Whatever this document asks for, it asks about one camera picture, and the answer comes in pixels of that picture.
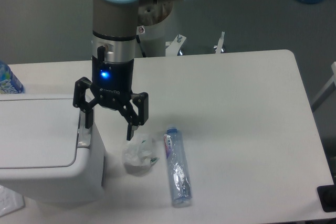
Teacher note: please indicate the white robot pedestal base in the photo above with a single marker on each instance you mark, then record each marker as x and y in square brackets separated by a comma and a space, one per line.
[151, 29]

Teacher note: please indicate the metal clamp bolt right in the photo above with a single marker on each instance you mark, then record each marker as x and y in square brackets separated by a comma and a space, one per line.
[219, 47]

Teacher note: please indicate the white frame bracket right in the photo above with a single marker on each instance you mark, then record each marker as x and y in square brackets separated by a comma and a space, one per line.
[325, 91]

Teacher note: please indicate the white mounting bracket middle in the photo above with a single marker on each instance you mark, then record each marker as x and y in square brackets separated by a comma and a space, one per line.
[174, 48]

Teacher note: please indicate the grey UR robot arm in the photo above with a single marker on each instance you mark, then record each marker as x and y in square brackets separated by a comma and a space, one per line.
[114, 38]

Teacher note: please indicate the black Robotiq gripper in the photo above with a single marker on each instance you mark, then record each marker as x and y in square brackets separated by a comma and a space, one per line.
[111, 88]

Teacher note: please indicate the blue-label bottle at left edge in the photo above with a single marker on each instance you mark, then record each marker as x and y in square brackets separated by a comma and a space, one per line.
[10, 84]

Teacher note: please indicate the white push-lid trash can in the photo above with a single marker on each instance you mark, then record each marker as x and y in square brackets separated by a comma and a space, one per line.
[47, 153]

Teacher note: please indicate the crumpled white tissue wrapper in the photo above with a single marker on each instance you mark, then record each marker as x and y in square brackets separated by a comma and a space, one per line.
[139, 153]

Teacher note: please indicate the black device at right edge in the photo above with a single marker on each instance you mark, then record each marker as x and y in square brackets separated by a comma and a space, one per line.
[326, 195]

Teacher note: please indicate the clear plastic water bottle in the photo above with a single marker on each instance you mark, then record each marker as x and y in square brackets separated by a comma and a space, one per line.
[177, 167]

